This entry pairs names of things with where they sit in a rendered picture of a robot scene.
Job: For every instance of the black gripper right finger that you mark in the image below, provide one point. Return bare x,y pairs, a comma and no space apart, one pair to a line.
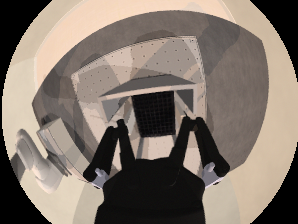
214,165

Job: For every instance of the black well plate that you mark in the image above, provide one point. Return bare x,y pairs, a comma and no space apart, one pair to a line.
157,114

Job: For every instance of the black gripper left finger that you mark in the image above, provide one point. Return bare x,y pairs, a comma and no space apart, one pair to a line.
99,169

